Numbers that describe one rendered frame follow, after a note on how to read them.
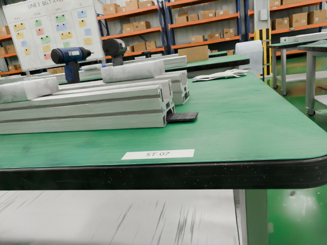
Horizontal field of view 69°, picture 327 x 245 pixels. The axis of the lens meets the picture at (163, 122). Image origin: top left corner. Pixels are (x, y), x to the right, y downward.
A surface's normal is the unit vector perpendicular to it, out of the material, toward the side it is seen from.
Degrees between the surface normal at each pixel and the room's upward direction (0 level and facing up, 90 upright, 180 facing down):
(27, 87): 90
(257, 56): 102
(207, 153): 0
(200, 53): 89
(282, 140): 0
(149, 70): 90
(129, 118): 90
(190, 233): 0
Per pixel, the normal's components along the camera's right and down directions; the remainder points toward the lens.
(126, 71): -0.29, 0.31
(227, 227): -0.15, -0.95
